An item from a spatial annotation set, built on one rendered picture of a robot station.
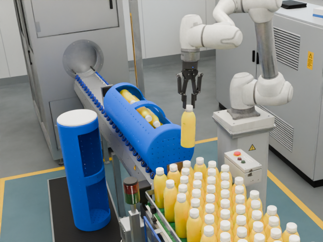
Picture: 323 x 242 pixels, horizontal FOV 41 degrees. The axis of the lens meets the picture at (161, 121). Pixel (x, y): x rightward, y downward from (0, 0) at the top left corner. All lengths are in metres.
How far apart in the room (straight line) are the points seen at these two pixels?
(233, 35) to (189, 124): 0.49
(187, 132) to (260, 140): 0.85
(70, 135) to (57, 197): 1.00
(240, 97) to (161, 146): 0.73
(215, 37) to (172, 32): 5.73
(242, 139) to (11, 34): 5.16
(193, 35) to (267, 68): 0.77
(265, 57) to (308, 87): 1.28
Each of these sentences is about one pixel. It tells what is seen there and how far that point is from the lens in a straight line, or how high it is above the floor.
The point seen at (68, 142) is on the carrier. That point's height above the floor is 0.91.
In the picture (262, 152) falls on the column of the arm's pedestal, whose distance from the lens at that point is 2.90.
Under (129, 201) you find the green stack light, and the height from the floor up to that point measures 1.18.
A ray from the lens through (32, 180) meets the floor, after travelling 4.46.
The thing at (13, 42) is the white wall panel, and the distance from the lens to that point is 7.30.
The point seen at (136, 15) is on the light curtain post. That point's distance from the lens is 3.54.
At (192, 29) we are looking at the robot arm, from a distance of 1.98.
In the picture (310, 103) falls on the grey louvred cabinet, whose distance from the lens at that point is 3.82.
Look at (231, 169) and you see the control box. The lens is 2.25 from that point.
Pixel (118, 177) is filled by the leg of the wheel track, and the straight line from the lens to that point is 3.45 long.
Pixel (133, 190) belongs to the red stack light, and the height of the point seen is 1.23.
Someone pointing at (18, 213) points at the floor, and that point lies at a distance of 4.02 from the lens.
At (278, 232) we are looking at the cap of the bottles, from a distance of 1.74.
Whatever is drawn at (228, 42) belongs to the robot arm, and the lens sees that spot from 1.93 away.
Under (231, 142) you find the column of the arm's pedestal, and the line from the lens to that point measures 2.79.
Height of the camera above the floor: 2.19
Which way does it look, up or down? 24 degrees down
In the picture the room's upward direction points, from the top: 4 degrees counter-clockwise
